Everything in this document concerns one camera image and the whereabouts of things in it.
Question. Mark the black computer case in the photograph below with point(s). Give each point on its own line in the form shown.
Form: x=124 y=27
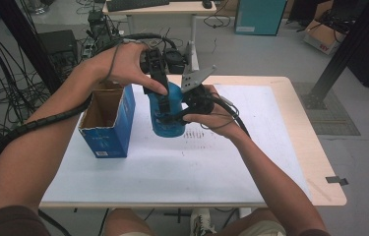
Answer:
x=57 y=44

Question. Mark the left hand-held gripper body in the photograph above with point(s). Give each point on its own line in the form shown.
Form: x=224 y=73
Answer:
x=156 y=65

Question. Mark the brown cardboard box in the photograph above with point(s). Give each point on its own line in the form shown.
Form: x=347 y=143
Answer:
x=321 y=36

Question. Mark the white table mat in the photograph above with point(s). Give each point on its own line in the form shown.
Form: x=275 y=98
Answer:
x=188 y=170

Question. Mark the white sneaker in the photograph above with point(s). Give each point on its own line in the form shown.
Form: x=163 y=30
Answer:
x=201 y=223

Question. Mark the black metal stand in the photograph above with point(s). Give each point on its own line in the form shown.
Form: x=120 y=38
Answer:
x=346 y=49
x=24 y=42

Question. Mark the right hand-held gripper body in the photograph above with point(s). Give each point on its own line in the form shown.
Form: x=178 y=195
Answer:
x=198 y=95

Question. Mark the person's right leg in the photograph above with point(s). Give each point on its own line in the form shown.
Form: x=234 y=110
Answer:
x=247 y=218

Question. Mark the black keyboard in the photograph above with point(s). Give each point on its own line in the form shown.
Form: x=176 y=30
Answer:
x=136 y=4

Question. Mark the beige shorts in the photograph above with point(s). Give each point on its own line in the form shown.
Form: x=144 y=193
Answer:
x=264 y=229

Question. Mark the black tape strip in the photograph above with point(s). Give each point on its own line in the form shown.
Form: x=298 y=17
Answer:
x=336 y=180

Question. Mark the teal cabinet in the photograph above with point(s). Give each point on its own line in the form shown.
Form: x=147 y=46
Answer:
x=259 y=16

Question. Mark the person's left hand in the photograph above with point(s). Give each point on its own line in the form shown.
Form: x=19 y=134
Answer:
x=123 y=65

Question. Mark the person's left leg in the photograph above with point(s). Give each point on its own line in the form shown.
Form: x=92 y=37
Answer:
x=126 y=223

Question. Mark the black computer mouse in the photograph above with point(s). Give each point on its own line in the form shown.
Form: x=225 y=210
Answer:
x=207 y=4

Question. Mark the blue cylindrical canister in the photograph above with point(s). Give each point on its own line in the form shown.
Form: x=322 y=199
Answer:
x=167 y=129

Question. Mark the light wooden table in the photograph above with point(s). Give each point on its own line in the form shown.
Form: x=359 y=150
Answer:
x=313 y=131

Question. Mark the person's right hand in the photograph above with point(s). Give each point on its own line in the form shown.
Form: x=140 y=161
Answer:
x=218 y=123

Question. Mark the person's leg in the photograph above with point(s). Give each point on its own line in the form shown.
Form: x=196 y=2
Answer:
x=126 y=223
x=247 y=218

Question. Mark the blue cardboard box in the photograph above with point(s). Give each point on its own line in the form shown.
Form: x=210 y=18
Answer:
x=108 y=131

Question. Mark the dark red shirt sleeve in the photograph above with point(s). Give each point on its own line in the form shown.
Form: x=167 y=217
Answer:
x=8 y=223

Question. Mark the white background desk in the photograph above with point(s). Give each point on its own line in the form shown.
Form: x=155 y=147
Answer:
x=172 y=7

